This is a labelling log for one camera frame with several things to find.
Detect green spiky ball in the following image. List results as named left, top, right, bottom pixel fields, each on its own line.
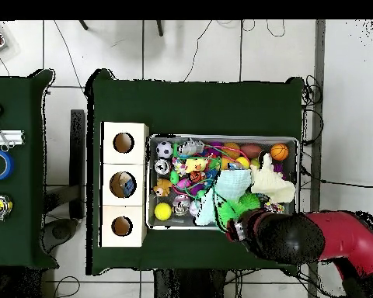
left=238, top=192, right=261, bottom=212

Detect cream yellow cloth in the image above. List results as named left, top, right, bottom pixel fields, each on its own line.
left=250, top=153, right=297, bottom=204

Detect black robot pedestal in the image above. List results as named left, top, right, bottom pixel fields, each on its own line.
left=153, top=268, right=228, bottom=298

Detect orange basketball toy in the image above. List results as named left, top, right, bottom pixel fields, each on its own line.
left=270, top=143, right=290, bottom=161

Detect silver scissors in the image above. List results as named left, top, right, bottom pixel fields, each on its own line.
left=0, top=113, right=16, bottom=152

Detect shallow wire mesh bin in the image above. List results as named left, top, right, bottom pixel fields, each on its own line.
left=146, top=133, right=300, bottom=232

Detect black and white soccer ball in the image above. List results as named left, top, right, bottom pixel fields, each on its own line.
left=155, top=141, right=174, bottom=160

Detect yellow ball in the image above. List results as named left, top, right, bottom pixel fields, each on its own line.
left=154, top=202, right=173, bottom=222

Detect blue tape roll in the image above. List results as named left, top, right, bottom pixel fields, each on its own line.
left=0, top=149, right=16, bottom=182

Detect black cable bundle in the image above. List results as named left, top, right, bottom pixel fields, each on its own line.
left=300, top=74, right=326, bottom=147

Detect long black floor cable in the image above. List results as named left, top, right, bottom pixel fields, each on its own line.
left=299, top=167, right=373, bottom=189

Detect aluminium rail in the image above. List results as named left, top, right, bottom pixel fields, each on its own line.
left=0, top=129, right=26, bottom=146

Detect brown teddy bear toy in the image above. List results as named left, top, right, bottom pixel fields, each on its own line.
left=152, top=178, right=173, bottom=197

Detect dark green table cloth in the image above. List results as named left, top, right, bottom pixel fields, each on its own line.
left=0, top=68, right=59, bottom=269
left=85, top=68, right=305, bottom=276

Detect crushed silver can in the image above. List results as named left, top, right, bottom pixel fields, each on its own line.
left=153, top=158, right=172, bottom=175

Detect wooden box with three holes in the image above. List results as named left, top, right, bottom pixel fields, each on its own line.
left=99, top=121, right=150, bottom=248

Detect mint green cloth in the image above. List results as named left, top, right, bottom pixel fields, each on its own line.
left=193, top=168, right=253, bottom=227

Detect silver robot toy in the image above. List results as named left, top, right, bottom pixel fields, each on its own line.
left=176, top=138, right=205, bottom=158

